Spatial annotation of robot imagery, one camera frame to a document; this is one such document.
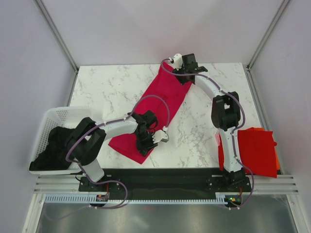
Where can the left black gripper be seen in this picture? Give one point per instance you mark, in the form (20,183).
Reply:
(143,149)

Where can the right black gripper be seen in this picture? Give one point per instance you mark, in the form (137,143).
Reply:
(181,80)

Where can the magenta t shirt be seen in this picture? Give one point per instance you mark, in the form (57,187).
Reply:
(168,94)

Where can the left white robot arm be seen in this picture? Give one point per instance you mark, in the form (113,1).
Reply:
(86,140)

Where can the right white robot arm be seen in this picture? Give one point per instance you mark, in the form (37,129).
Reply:
(225,114)

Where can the white plastic basket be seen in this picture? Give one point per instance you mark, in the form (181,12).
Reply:
(67,117)

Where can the black t shirt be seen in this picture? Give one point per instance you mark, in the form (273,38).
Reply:
(53,157)

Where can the folded red t shirt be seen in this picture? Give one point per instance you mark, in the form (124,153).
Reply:
(257,151)

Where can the folded orange t shirt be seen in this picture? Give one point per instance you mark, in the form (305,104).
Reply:
(277,163)

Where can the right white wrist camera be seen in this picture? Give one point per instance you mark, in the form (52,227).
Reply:
(177,60)

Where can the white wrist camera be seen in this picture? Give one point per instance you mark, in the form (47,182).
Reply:
(161,135)
(177,60)

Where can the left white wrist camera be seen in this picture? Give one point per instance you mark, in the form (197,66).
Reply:
(161,135)

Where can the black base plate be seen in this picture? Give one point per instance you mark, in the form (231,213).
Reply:
(165,183)

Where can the right aluminium corner post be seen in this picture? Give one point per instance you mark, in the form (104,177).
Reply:
(268,32)

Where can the aluminium corner post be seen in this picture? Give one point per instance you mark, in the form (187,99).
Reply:
(57,35)
(268,32)

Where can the grey slotted cable duct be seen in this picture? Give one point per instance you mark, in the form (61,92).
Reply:
(87,198)

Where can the left aluminium corner post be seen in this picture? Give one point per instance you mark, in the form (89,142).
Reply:
(57,35)

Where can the aluminium rail frame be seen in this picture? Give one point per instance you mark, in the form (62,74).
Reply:
(69,184)

